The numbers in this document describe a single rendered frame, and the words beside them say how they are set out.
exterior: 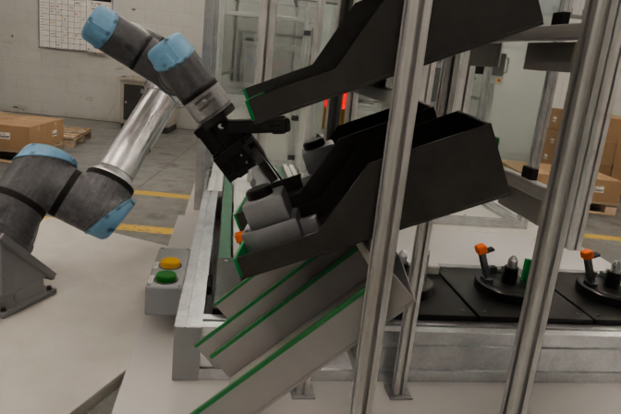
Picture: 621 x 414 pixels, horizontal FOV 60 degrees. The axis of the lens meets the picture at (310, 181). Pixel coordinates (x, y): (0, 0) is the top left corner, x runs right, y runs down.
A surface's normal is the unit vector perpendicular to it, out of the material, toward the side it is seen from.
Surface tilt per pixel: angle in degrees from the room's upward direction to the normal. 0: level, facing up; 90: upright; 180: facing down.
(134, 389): 0
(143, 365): 0
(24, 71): 90
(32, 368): 0
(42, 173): 59
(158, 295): 90
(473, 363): 90
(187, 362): 90
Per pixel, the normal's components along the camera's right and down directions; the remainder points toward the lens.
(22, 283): 0.94, 0.17
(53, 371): 0.10, -0.97
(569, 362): 0.14, 0.24
